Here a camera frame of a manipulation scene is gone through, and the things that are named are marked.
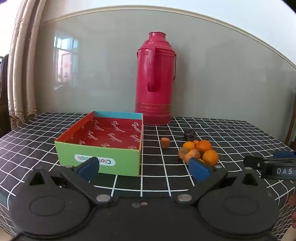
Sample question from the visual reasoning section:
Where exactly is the person's right hand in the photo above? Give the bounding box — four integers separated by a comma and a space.
288, 193, 296, 229

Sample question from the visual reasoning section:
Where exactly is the beige lace curtain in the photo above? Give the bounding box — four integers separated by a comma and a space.
7, 0, 48, 130

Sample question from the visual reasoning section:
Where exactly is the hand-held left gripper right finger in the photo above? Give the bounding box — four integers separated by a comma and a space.
174, 158, 260, 205

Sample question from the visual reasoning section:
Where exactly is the large carrot chunk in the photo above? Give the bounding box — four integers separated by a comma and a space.
183, 149, 201, 162

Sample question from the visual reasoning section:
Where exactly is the black checked tablecloth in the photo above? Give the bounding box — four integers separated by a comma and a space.
0, 112, 296, 241

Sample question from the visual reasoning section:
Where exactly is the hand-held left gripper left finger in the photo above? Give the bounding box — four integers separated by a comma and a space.
29, 157, 114, 206

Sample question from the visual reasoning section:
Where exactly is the red thermos flask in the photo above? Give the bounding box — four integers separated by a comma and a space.
135, 31, 177, 126

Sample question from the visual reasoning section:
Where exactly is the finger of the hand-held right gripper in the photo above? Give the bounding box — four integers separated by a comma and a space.
272, 151, 296, 160
243, 155, 274, 171

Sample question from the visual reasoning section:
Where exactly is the green and red cardboard box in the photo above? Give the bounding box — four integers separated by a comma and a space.
55, 111, 144, 177

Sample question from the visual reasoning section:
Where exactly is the dark wooden chair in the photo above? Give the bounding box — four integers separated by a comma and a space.
0, 54, 12, 138

